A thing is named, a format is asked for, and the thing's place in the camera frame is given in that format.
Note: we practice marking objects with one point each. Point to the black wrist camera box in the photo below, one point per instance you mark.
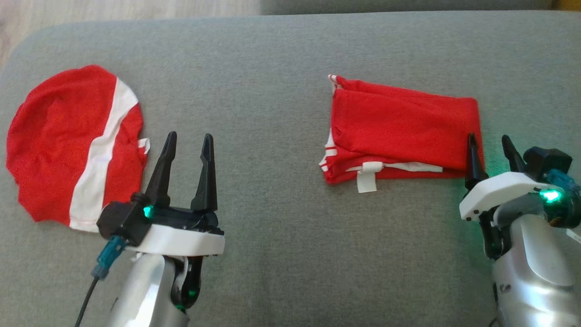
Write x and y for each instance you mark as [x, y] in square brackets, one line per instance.
[547, 161]
[118, 220]

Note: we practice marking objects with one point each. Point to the red white basketball jersey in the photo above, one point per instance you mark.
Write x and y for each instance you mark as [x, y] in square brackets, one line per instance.
[399, 122]

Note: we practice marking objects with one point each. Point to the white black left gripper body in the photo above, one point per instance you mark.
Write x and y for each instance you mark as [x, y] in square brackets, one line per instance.
[181, 238]

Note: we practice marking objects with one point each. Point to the red white-striped basketball shorts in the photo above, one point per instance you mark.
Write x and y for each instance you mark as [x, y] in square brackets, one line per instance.
[50, 136]

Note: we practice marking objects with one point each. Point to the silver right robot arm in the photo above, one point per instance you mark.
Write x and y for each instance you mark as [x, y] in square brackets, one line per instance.
[535, 263]

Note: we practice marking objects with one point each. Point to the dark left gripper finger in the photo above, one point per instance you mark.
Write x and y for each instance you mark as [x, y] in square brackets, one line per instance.
[162, 181]
[206, 186]

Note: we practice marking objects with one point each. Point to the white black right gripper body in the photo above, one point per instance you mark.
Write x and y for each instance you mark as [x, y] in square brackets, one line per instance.
[504, 190]

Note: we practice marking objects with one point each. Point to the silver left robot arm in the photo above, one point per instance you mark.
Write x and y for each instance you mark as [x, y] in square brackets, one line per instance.
[140, 290]

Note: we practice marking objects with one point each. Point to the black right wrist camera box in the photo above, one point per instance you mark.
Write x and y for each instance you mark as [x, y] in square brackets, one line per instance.
[547, 161]

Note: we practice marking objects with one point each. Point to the small grey sofa cushion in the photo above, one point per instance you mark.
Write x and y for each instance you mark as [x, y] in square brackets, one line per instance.
[408, 5]

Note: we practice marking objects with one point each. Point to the large yellow sofa cushion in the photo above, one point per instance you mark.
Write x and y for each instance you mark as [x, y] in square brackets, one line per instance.
[569, 3]

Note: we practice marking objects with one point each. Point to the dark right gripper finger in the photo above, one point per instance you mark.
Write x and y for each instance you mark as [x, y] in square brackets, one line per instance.
[474, 165]
[515, 161]

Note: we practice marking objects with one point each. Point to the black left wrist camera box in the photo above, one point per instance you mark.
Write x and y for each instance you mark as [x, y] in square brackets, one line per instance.
[118, 220]

